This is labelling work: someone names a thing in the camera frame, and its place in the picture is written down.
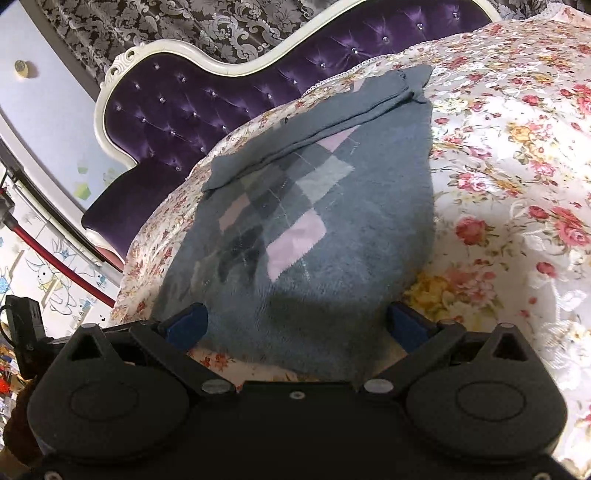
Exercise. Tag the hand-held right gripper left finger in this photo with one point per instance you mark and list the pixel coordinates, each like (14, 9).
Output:
(188, 324)

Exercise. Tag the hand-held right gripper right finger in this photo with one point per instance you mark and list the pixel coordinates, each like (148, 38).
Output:
(407, 326)

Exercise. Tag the grey argyle sweater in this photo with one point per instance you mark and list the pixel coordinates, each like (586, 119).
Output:
(332, 221)

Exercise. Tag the red pole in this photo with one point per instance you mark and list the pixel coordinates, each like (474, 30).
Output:
(55, 263)

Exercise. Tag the floral blanket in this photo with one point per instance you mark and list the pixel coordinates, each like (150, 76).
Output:
(508, 161)

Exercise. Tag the purple tufted sofa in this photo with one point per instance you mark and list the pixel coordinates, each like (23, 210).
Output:
(184, 110)

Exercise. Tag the patterned damask curtain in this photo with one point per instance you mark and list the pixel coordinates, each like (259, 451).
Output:
(207, 27)

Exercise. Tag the cartoon rabbit wall sticker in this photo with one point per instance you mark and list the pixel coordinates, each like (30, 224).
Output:
(46, 277)

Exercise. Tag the green wall stickers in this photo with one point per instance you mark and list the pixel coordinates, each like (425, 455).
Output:
(85, 189)

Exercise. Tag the round yellow wall hook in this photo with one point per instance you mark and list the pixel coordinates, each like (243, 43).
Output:
(21, 68)

